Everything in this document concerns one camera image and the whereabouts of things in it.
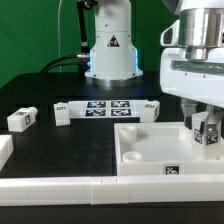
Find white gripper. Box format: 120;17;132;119
160;48;224;136

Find white square tabletop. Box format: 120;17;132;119
114;122;224;176

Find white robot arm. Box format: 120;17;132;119
77;0;224;136

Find white tag base sheet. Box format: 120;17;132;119
68;100;147;118

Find white left fence block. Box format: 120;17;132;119
0;135;14;171

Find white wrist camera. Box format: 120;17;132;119
160;20;180;47

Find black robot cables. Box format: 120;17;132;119
39;0;100;74

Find white front fence rail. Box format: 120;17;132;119
0;174;224;206

